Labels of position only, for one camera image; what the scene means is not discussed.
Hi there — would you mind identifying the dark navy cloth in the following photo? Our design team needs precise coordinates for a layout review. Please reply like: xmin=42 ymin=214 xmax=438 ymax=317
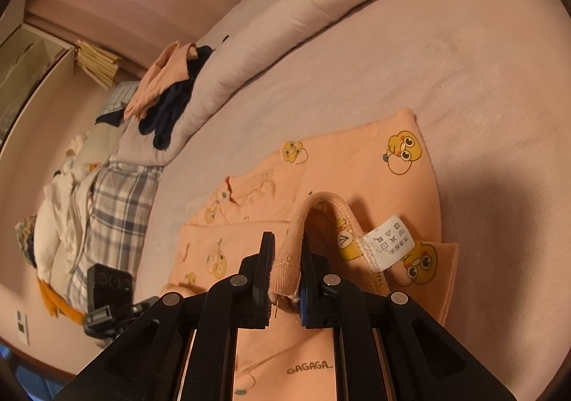
xmin=96 ymin=111 xmax=126 ymax=127

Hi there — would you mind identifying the striped pillow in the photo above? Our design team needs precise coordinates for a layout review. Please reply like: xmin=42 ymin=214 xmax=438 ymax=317
xmin=105 ymin=81 xmax=141 ymax=116

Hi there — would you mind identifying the folded peach garment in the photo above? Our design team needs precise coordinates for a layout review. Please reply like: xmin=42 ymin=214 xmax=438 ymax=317
xmin=124 ymin=41 xmax=197 ymax=121

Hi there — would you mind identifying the white crumpled cloth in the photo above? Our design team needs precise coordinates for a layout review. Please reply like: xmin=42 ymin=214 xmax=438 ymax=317
xmin=33 ymin=160 xmax=96 ymax=281

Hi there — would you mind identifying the orange cloth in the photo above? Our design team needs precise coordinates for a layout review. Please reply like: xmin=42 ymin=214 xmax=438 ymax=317
xmin=38 ymin=278 xmax=85 ymax=325

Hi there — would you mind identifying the folded navy garment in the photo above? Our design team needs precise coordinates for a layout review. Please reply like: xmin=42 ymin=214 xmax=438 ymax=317
xmin=138 ymin=45 xmax=214 ymax=149

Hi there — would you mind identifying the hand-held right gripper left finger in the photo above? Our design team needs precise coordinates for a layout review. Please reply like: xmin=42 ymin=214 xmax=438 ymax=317
xmin=54 ymin=232 xmax=275 ymax=401

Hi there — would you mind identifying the bed with lilac sheet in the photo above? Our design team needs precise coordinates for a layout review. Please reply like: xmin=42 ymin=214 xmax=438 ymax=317
xmin=125 ymin=0 xmax=571 ymax=384

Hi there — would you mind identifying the yellow pleated fabric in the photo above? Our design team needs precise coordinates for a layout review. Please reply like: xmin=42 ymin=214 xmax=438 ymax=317
xmin=74 ymin=40 xmax=122 ymax=90

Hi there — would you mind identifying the white wall socket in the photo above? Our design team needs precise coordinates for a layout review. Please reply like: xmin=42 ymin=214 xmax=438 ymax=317
xmin=16 ymin=311 xmax=30 ymax=346

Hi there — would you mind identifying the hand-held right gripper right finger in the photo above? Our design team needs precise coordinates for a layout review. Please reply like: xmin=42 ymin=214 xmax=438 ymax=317
xmin=300 ymin=235 xmax=518 ymax=401

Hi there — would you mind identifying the beige pillow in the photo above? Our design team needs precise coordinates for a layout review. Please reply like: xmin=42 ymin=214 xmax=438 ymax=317
xmin=85 ymin=125 xmax=123 ymax=165

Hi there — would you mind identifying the white open wardrobe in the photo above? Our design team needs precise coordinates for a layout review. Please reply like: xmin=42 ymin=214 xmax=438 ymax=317
xmin=0 ymin=22 xmax=74 ymax=147

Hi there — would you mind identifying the orange cartoon print shirt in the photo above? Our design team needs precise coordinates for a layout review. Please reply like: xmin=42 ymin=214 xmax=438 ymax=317
xmin=161 ymin=109 xmax=460 ymax=401

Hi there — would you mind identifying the plaid duvet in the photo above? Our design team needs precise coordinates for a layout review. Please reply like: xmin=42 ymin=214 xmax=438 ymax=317
xmin=67 ymin=160 xmax=163 ymax=308

